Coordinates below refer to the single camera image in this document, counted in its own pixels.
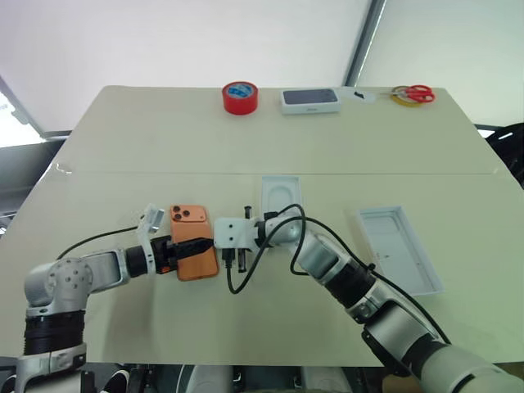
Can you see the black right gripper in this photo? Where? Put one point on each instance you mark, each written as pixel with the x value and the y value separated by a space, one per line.
pixel 241 260

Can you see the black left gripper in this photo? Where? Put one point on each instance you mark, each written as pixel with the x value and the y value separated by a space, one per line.
pixel 163 256

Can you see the orange smartphone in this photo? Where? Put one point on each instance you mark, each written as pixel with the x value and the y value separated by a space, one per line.
pixel 192 229

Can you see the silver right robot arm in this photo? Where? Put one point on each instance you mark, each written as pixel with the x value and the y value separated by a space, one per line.
pixel 319 254

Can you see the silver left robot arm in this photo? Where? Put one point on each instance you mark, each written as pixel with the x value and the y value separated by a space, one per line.
pixel 102 266

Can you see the white phone box base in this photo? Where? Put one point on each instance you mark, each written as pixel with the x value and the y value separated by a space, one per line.
pixel 281 194

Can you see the white phone box lid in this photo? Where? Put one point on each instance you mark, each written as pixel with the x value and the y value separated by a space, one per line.
pixel 399 249

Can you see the closed phone box dark print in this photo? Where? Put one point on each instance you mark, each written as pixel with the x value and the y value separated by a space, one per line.
pixel 310 100

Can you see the red tape roll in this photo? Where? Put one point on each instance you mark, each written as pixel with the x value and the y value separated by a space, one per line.
pixel 240 100

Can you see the dark rounded shape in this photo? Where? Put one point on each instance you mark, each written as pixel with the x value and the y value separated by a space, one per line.
pixel 116 380

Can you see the small white card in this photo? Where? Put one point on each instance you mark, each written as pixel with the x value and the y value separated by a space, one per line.
pixel 366 98

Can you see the yellow tape roll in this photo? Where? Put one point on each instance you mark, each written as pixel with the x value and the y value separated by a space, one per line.
pixel 403 102

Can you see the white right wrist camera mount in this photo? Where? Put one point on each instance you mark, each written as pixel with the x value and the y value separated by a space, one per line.
pixel 231 232

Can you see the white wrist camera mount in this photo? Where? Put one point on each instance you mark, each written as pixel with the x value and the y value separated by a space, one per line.
pixel 150 221
pixel 231 232

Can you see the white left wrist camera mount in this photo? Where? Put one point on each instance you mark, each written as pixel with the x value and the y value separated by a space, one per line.
pixel 150 221

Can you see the grey window frame bar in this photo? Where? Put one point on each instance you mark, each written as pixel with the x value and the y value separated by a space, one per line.
pixel 24 112

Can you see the dark window frame post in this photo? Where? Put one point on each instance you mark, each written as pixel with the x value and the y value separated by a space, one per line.
pixel 362 41

